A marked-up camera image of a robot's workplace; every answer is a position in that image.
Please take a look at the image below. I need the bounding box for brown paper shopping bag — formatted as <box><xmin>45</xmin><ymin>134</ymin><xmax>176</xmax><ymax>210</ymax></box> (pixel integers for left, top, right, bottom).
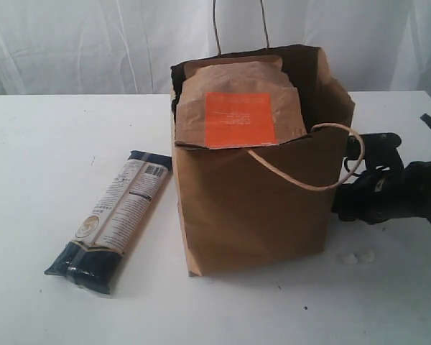
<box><xmin>171</xmin><ymin>45</ymin><xmax>355</xmax><ymax>276</ymax></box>

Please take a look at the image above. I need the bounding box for white backdrop curtain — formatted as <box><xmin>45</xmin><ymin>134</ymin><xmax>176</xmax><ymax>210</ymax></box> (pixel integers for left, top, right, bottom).
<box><xmin>0</xmin><ymin>1</ymin><xmax>431</xmax><ymax>94</ymax></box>

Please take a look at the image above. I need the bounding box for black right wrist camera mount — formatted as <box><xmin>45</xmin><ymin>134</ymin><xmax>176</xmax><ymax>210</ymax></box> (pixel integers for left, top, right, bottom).
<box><xmin>343</xmin><ymin>132</ymin><xmax>404</xmax><ymax>173</ymax></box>

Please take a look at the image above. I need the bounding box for blue spaghetti pasta packet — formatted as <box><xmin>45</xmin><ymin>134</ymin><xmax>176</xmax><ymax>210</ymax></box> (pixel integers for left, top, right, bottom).
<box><xmin>44</xmin><ymin>150</ymin><xmax>172</xmax><ymax>295</ymax></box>

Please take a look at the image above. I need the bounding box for white crumb beside bag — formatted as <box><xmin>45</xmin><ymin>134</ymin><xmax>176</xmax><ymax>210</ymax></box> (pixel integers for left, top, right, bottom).
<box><xmin>337</xmin><ymin>252</ymin><xmax>358</xmax><ymax>265</ymax></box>

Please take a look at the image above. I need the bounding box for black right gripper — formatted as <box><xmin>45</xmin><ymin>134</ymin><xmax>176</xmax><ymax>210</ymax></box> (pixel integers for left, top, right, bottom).
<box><xmin>332</xmin><ymin>170</ymin><xmax>417</xmax><ymax>224</ymax></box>

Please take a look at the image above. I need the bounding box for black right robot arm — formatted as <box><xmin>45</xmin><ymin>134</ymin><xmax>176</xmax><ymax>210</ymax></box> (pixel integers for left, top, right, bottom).
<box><xmin>332</xmin><ymin>161</ymin><xmax>431</xmax><ymax>224</ymax></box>

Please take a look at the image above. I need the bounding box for brown kraft paper pouch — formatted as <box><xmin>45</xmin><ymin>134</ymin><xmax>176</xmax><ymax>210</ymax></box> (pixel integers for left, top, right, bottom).
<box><xmin>175</xmin><ymin>55</ymin><xmax>307</xmax><ymax>150</ymax></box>

